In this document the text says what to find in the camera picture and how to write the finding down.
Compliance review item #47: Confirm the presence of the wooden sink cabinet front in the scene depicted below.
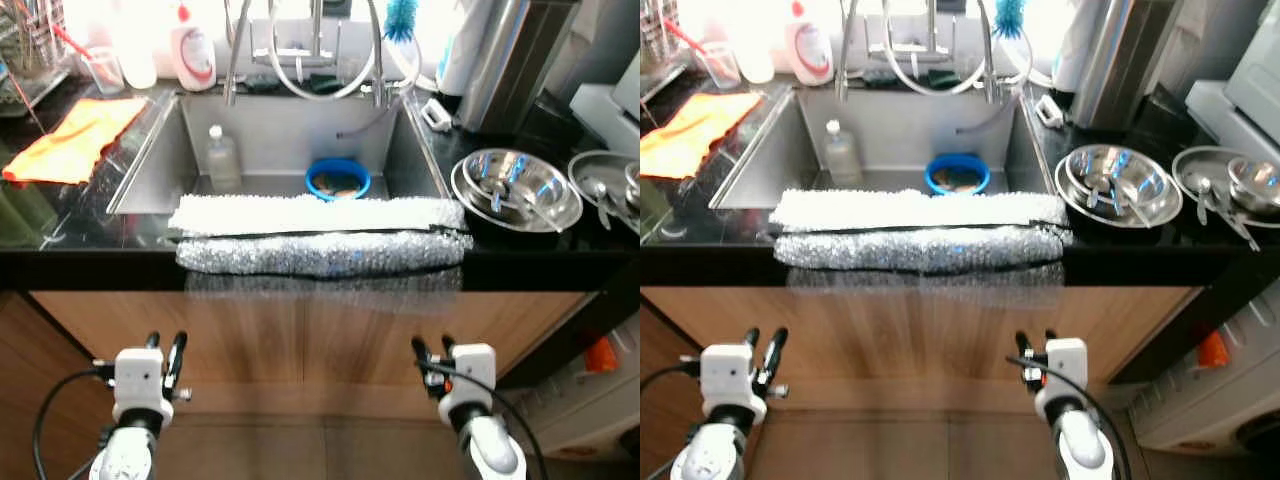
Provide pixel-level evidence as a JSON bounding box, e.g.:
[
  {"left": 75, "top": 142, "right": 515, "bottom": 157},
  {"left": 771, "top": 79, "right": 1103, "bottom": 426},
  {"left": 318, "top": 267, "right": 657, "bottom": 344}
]
[
  {"left": 28, "top": 288, "right": 593, "bottom": 419},
  {"left": 640, "top": 285, "right": 1201, "bottom": 413}
]

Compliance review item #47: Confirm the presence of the orange tag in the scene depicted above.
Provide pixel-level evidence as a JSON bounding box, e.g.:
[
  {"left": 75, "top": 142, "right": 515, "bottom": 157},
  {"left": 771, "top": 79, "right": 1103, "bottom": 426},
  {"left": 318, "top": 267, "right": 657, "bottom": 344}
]
[
  {"left": 585, "top": 335, "right": 617, "bottom": 374},
  {"left": 1196, "top": 328, "right": 1231, "bottom": 367}
]

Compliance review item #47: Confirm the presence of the steel spoon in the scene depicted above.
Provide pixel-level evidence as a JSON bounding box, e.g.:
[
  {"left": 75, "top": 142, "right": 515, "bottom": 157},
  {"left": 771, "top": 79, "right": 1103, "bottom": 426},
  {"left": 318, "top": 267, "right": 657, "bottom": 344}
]
[
  {"left": 590, "top": 178, "right": 626, "bottom": 233},
  {"left": 1095, "top": 178, "right": 1156, "bottom": 229},
  {"left": 1195, "top": 176, "right": 1263, "bottom": 253},
  {"left": 490, "top": 180, "right": 561, "bottom": 233}
]

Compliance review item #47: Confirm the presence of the white washing machine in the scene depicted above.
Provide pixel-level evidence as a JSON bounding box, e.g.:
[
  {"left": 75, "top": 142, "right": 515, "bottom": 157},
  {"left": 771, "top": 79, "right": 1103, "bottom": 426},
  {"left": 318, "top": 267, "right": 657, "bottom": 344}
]
[
  {"left": 498, "top": 312, "right": 641, "bottom": 463},
  {"left": 1128, "top": 280, "right": 1280, "bottom": 459}
]

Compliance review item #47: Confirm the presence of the large steel bowl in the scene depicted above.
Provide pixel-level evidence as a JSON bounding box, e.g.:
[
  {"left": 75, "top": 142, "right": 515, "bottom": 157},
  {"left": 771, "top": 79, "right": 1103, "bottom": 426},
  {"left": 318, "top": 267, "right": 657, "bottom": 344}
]
[
  {"left": 1066, "top": 146, "right": 1171, "bottom": 216},
  {"left": 458, "top": 150, "right": 573, "bottom": 223}
]

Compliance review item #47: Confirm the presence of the steel plate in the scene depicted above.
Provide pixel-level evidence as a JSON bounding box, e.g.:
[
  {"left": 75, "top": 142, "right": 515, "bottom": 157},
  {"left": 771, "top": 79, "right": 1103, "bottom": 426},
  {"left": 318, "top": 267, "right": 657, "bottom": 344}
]
[
  {"left": 567, "top": 150, "right": 641, "bottom": 233},
  {"left": 1054, "top": 143, "right": 1183, "bottom": 230},
  {"left": 1171, "top": 146, "right": 1280, "bottom": 231},
  {"left": 449, "top": 147, "right": 585, "bottom": 235}
]

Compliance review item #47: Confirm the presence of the blue bowl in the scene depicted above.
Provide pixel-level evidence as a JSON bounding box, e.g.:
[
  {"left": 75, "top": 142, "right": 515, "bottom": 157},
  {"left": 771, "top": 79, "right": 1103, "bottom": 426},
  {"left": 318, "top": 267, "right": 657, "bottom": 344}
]
[
  {"left": 304, "top": 157, "right": 373, "bottom": 202},
  {"left": 924, "top": 152, "right": 992, "bottom": 197}
]

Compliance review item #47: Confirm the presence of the clear plastic bottle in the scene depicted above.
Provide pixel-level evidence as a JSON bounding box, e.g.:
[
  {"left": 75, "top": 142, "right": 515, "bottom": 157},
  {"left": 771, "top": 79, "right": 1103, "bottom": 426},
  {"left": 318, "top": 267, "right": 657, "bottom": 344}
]
[
  {"left": 205, "top": 124, "right": 244, "bottom": 194},
  {"left": 823, "top": 119, "right": 861, "bottom": 188}
]

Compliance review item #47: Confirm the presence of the orange cloth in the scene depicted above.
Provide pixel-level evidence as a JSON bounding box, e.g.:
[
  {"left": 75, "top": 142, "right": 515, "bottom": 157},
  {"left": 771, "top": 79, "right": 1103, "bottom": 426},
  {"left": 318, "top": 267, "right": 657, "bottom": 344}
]
[
  {"left": 640, "top": 91, "right": 765, "bottom": 182},
  {"left": 1, "top": 96, "right": 152, "bottom": 187}
]

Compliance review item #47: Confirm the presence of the stainless steel sink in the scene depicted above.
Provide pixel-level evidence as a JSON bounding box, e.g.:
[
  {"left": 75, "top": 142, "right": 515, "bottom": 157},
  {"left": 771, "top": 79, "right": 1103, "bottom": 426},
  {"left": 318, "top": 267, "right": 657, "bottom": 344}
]
[
  {"left": 106, "top": 88, "right": 453, "bottom": 217},
  {"left": 707, "top": 84, "right": 1061, "bottom": 212}
]

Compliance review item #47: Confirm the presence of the clear plastic cup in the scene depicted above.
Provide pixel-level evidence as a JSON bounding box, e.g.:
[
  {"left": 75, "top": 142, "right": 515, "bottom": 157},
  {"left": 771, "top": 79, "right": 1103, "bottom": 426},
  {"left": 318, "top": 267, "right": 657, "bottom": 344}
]
[
  {"left": 80, "top": 45, "right": 127, "bottom": 97},
  {"left": 700, "top": 42, "right": 743, "bottom": 91}
]

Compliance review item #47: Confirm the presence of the grey countertop appliance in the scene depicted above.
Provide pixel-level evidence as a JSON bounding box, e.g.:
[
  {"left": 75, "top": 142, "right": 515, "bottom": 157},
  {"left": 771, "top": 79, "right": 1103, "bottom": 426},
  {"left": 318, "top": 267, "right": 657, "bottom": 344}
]
[
  {"left": 1185, "top": 28, "right": 1280, "bottom": 151},
  {"left": 568, "top": 45, "right": 641, "bottom": 158}
]

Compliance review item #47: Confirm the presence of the white dish soap bottle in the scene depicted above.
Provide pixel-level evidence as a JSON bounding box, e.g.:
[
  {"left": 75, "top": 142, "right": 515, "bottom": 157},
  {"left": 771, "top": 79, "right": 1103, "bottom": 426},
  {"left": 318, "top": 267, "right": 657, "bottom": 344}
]
[
  {"left": 168, "top": 0, "right": 219, "bottom": 93},
  {"left": 783, "top": 0, "right": 834, "bottom": 87}
]

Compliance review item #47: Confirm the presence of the tall stainless steel appliance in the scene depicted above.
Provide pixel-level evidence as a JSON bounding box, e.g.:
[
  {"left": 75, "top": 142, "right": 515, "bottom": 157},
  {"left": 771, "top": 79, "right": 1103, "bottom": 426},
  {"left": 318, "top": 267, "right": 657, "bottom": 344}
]
[
  {"left": 1065, "top": 0, "right": 1186, "bottom": 132},
  {"left": 455, "top": 0, "right": 583, "bottom": 137}
]

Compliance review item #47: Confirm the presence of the white blue water filter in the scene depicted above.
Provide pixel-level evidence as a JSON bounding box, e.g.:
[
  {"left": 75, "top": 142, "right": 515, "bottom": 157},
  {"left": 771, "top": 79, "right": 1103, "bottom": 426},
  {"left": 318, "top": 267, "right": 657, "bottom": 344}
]
[
  {"left": 435, "top": 0, "right": 486, "bottom": 98},
  {"left": 1050, "top": 0, "right": 1096, "bottom": 93}
]

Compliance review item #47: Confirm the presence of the chrome tap fixture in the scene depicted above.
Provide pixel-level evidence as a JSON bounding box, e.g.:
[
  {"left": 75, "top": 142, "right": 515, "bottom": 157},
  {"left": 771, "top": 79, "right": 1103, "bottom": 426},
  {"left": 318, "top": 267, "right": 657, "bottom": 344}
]
[
  {"left": 865, "top": 0, "right": 961, "bottom": 69},
  {"left": 250, "top": 0, "right": 346, "bottom": 71}
]

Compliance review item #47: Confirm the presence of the blue bottle brush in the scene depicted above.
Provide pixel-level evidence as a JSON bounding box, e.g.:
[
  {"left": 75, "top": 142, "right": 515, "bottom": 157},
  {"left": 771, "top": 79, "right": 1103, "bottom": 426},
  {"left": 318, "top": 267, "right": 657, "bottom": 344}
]
[
  {"left": 383, "top": 0, "right": 419, "bottom": 44},
  {"left": 994, "top": 0, "right": 1029, "bottom": 41}
]

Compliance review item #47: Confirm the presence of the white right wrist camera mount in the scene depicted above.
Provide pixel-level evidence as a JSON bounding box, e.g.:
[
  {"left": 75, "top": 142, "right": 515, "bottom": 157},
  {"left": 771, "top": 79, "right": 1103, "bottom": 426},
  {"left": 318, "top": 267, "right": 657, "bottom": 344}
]
[
  {"left": 1033, "top": 337, "right": 1089, "bottom": 423},
  {"left": 438, "top": 343, "right": 499, "bottom": 423}
]

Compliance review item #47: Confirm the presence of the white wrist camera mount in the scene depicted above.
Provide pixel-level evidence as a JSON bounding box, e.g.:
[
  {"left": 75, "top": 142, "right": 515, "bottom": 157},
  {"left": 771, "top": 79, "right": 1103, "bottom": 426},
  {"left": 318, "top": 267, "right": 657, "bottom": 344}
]
[
  {"left": 1033, "top": 337, "right": 1089, "bottom": 423},
  {"left": 111, "top": 347, "right": 178, "bottom": 428},
  {"left": 699, "top": 342, "right": 770, "bottom": 427},
  {"left": 438, "top": 343, "right": 499, "bottom": 423}
]

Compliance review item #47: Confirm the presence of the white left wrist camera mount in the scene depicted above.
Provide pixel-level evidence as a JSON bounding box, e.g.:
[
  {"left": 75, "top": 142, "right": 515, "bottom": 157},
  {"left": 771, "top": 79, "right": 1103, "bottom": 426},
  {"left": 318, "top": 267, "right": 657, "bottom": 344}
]
[
  {"left": 111, "top": 347, "right": 178, "bottom": 428},
  {"left": 699, "top": 342, "right": 770, "bottom": 427}
]

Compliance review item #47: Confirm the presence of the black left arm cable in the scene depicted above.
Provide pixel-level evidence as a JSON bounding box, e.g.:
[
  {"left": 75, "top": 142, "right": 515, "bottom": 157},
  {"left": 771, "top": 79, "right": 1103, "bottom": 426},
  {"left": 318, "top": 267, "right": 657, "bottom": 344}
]
[
  {"left": 640, "top": 362, "right": 703, "bottom": 480},
  {"left": 32, "top": 366, "right": 117, "bottom": 480}
]

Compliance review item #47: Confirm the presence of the white hose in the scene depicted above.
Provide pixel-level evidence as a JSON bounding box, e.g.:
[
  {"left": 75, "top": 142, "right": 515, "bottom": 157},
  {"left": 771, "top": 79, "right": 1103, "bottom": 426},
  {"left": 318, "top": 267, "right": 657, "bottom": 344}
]
[
  {"left": 262, "top": 0, "right": 421, "bottom": 102},
  {"left": 878, "top": 0, "right": 1036, "bottom": 98}
]

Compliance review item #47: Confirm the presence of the dark flexible faucet hose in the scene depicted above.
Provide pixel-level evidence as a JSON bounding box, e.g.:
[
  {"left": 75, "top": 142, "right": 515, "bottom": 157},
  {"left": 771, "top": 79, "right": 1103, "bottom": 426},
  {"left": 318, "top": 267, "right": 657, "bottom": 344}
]
[
  {"left": 365, "top": 0, "right": 393, "bottom": 109},
  {"left": 980, "top": 0, "right": 1009, "bottom": 106}
]

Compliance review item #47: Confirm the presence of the flexible metal faucet hose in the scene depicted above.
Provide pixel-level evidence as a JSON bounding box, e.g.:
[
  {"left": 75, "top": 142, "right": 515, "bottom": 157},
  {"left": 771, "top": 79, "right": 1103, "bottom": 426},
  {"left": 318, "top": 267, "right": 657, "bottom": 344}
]
[
  {"left": 222, "top": 0, "right": 263, "bottom": 108},
  {"left": 838, "top": 0, "right": 879, "bottom": 103}
]

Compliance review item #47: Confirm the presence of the metal wire dish rack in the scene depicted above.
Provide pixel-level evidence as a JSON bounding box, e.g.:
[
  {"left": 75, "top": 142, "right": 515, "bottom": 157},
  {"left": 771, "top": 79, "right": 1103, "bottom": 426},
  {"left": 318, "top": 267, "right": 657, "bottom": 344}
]
[
  {"left": 640, "top": 0, "right": 696, "bottom": 101},
  {"left": 0, "top": 0, "right": 76, "bottom": 113}
]

